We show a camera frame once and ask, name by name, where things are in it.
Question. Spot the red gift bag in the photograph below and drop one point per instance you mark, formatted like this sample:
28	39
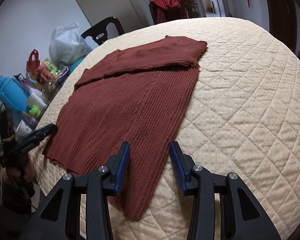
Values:
33	62

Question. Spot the green patterned box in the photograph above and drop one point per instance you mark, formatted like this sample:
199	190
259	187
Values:
55	71

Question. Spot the white plastic bag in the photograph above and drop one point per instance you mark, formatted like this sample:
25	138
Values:
67	46

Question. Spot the red checkered garment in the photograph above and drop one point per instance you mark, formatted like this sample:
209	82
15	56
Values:
168	6

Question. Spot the black wooden chair left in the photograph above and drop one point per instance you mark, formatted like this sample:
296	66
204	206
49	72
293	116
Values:
98	32

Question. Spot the grey wardrobe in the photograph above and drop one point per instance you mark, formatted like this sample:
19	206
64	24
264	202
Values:
132	14

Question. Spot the dark wooden door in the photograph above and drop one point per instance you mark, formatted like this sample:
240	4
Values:
282	21

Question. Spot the glass jar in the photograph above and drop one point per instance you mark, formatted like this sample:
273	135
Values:
49	90

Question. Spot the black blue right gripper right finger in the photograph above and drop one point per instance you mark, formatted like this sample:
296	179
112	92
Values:
242	215

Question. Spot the rust red knit sweater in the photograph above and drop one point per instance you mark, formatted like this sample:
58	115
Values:
138	95

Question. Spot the green small toy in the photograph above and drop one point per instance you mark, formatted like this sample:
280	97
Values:
35	112

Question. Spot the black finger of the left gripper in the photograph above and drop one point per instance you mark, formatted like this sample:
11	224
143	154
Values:
31	141

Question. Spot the white cosmetic bottle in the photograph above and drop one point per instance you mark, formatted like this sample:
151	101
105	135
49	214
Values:
34	99

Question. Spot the blue plastic container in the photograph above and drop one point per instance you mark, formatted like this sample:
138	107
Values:
12	95

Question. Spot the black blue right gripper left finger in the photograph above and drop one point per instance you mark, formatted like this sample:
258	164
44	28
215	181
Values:
58	215

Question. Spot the person's left hand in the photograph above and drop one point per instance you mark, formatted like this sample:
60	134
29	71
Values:
11	175

